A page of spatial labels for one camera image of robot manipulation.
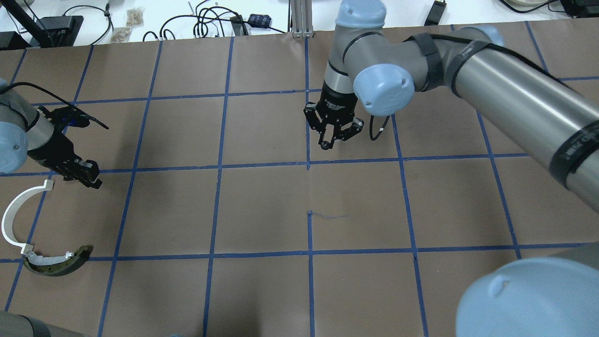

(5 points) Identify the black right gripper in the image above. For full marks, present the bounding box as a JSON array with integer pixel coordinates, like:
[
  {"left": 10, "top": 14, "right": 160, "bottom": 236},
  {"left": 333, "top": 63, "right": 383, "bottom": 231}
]
[{"left": 303, "top": 86, "right": 364, "bottom": 151}]

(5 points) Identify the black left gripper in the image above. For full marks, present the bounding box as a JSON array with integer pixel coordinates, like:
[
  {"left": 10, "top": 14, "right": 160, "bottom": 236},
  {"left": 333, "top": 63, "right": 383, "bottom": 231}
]
[{"left": 39, "top": 107, "right": 102, "bottom": 190}]

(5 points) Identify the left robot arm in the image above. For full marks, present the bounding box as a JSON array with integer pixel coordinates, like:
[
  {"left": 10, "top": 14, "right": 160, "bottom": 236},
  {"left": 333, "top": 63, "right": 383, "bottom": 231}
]
[{"left": 0, "top": 79, "right": 109, "bottom": 189}]

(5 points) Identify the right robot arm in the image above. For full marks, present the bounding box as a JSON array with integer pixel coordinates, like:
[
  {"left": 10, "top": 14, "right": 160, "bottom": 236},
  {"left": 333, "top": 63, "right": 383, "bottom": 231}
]
[{"left": 303, "top": 0, "right": 599, "bottom": 337}]

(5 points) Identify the olive brake shoe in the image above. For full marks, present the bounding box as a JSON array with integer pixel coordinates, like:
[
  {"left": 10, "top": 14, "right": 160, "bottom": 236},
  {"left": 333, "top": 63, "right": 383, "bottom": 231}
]
[{"left": 22, "top": 245, "right": 94, "bottom": 277}]

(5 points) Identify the black power adapter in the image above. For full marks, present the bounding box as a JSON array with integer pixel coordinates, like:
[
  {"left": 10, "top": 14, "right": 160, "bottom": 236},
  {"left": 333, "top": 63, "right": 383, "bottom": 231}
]
[{"left": 424, "top": 0, "right": 447, "bottom": 26}]

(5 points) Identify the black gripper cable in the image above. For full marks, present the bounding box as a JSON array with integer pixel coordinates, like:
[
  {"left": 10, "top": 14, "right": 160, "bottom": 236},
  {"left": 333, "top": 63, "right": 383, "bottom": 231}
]
[{"left": 369, "top": 114, "right": 391, "bottom": 141}]

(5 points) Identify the white curved plastic bracket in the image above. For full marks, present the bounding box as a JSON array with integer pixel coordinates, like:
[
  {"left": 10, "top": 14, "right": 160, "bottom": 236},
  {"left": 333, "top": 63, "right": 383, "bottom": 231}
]
[{"left": 1, "top": 179, "right": 54, "bottom": 256}]

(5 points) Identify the aluminium frame post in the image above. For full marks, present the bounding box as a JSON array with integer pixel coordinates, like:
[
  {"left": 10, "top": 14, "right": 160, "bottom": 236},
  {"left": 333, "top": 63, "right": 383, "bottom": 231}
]
[{"left": 288, "top": 0, "right": 313, "bottom": 38}]

